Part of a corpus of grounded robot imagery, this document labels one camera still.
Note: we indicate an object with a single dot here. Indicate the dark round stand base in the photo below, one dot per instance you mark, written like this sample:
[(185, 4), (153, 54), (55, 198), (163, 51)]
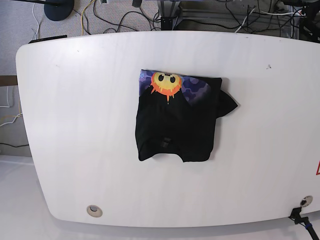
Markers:
[(58, 10)]

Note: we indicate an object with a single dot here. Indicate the aluminium frame post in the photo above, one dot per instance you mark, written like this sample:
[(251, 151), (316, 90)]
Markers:
[(170, 14)]

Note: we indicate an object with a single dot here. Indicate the black clamp with cable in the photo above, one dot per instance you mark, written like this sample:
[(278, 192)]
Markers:
[(304, 221)]

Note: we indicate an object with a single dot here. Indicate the black T-shirt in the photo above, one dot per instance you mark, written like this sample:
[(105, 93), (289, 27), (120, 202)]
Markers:
[(177, 115)]

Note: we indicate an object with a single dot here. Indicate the black flat bar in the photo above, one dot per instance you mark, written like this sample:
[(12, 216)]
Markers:
[(48, 39)]

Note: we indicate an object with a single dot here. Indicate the metal table grommet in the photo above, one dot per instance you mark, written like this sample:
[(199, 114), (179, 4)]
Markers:
[(306, 201), (94, 211)]

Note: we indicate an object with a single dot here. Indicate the metal table grommet left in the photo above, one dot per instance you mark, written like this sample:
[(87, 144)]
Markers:
[(94, 211)]

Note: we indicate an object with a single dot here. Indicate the metal table grommet right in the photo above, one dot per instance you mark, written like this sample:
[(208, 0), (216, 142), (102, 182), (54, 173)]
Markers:
[(306, 201)]

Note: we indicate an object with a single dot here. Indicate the red warning triangle sticker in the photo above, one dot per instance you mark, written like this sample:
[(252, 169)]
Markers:
[(318, 169)]

